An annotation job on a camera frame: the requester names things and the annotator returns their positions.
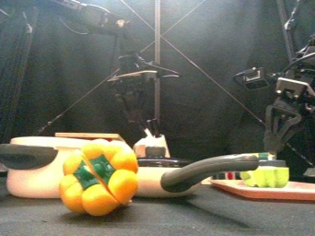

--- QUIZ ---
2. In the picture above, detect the white knife holder block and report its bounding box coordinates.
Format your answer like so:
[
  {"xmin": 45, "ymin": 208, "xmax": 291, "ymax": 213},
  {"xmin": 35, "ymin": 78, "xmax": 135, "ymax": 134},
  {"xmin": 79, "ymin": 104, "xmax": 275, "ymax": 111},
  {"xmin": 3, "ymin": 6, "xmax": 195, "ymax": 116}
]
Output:
[{"xmin": 133, "ymin": 128, "xmax": 171, "ymax": 159}]

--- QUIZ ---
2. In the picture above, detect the green star fruit half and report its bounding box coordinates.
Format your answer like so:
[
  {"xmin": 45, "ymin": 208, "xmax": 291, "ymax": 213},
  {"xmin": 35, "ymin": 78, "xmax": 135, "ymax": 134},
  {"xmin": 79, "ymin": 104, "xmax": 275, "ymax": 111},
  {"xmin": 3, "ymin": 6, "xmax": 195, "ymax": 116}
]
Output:
[{"xmin": 239, "ymin": 165, "xmax": 291, "ymax": 189}]

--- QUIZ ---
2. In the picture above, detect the pale block with red dot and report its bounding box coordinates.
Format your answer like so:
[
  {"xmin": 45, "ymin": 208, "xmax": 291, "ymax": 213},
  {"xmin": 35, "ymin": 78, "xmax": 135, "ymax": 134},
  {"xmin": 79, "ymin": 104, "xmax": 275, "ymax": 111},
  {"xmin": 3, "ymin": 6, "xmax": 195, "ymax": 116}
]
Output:
[{"xmin": 211, "ymin": 171, "xmax": 244, "ymax": 181}]

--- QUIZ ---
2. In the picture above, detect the pink plastic tray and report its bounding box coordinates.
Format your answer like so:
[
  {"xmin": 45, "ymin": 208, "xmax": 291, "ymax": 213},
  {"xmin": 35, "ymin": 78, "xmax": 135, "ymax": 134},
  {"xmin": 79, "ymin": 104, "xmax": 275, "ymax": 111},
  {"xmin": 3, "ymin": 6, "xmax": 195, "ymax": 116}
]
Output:
[{"xmin": 209, "ymin": 179, "xmax": 315, "ymax": 202}]

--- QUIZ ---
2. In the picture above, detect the yellow toy bell pepper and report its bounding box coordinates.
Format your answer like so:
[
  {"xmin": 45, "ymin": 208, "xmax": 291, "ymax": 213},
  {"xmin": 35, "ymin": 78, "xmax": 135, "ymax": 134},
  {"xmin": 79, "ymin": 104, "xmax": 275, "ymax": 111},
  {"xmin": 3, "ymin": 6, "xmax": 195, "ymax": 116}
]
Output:
[{"xmin": 57, "ymin": 138, "xmax": 140, "ymax": 217}]

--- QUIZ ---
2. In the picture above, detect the white toy pot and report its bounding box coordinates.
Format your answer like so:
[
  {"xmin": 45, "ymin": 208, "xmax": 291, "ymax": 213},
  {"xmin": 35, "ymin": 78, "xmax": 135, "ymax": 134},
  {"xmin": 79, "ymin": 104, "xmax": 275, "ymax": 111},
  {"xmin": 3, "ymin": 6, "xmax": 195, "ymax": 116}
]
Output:
[{"xmin": 0, "ymin": 136, "xmax": 124, "ymax": 199}]

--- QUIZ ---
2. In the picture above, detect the black handled toy knife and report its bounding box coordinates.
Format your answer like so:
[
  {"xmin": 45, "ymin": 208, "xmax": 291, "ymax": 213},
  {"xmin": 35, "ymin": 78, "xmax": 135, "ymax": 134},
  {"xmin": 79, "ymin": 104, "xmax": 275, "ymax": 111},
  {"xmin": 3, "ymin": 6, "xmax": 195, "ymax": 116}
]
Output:
[{"xmin": 147, "ymin": 118, "xmax": 163, "ymax": 137}]

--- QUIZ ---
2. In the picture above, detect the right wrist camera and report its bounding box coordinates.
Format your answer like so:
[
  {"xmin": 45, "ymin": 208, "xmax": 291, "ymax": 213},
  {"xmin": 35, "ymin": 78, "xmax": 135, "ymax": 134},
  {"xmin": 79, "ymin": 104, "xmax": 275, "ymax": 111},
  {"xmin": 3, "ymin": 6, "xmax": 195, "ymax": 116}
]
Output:
[{"xmin": 232, "ymin": 66, "xmax": 270, "ymax": 90}]

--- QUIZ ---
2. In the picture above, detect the metal frame pole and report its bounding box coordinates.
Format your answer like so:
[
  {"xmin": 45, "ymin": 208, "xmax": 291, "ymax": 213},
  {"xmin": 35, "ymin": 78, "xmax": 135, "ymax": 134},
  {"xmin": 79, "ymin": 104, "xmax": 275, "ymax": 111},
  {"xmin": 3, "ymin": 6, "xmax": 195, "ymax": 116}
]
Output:
[{"xmin": 153, "ymin": 0, "xmax": 163, "ymax": 137}]

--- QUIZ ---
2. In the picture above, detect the thin diagonal cord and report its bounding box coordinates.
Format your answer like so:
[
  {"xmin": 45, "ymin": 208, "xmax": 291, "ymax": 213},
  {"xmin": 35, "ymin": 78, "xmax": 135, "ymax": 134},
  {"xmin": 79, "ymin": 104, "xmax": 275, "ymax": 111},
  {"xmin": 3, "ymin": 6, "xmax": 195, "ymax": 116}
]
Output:
[
  {"xmin": 120, "ymin": 0, "xmax": 315, "ymax": 167},
  {"xmin": 36, "ymin": 0, "xmax": 207, "ymax": 136}
]

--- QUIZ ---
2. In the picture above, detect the grey metal frame post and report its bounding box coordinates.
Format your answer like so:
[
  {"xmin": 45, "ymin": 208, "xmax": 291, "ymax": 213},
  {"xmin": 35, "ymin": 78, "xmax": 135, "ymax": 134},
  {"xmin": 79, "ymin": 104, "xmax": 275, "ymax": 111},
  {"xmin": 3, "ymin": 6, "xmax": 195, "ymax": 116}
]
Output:
[{"xmin": 275, "ymin": 0, "xmax": 296, "ymax": 64}]

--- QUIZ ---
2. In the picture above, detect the grey handled frying pan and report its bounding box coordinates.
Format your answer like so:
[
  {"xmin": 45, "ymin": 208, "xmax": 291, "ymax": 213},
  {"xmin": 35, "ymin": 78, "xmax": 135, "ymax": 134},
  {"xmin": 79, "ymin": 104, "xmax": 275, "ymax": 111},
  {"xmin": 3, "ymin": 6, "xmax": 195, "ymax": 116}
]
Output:
[{"xmin": 133, "ymin": 146, "xmax": 260, "ymax": 198}]

